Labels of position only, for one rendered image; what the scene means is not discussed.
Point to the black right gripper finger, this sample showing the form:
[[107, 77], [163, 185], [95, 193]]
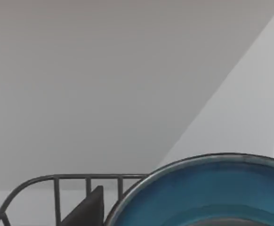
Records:
[[90, 209]]

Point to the blue plate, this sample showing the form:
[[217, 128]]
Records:
[[210, 188]]

